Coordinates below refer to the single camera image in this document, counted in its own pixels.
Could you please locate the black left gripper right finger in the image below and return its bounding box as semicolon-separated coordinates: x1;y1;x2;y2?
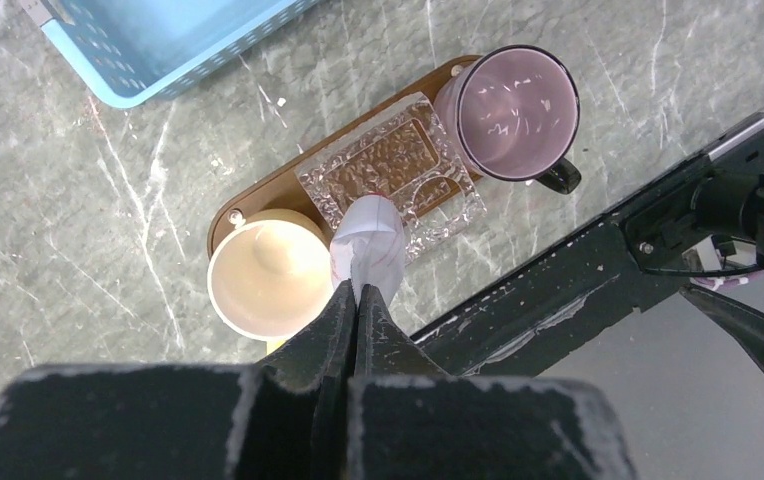
345;285;637;479

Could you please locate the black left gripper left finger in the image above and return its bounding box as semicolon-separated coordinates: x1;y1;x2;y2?
0;282;356;479

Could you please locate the yellow mug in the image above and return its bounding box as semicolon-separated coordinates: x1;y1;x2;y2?
207;209;334;354

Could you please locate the brown oval wooden tray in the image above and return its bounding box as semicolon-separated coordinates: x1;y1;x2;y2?
206;54;479;257

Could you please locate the purple mug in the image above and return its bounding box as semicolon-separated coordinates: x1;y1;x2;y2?
433;45;582;195

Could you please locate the light blue plastic basket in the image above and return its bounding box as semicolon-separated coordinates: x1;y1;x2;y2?
21;0;313;109

